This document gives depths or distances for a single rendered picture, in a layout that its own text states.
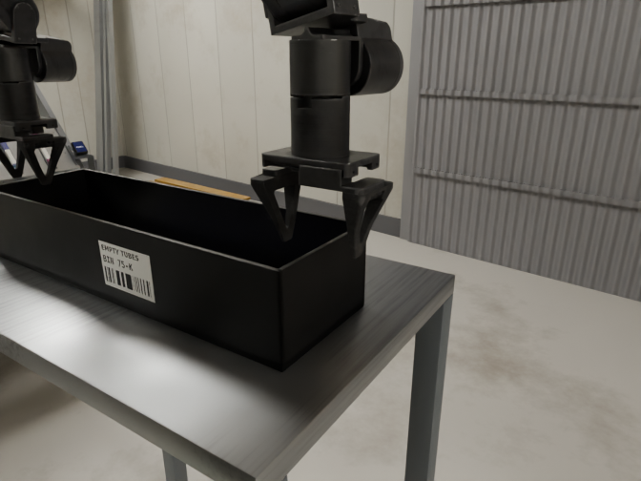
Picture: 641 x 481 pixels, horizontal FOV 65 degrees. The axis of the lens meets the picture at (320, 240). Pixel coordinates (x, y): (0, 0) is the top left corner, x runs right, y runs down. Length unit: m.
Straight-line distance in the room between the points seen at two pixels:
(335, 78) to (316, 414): 0.30
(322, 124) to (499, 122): 2.38
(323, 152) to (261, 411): 0.24
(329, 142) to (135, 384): 0.30
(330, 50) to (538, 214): 2.42
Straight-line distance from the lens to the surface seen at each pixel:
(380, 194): 0.48
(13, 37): 0.88
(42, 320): 0.70
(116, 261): 0.66
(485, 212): 2.92
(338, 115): 0.47
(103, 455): 1.72
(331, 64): 0.47
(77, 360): 0.60
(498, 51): 2.82
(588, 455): 1.78
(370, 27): 0.53
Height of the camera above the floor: 1.10
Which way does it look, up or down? 20 degrees down
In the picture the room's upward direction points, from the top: straight up
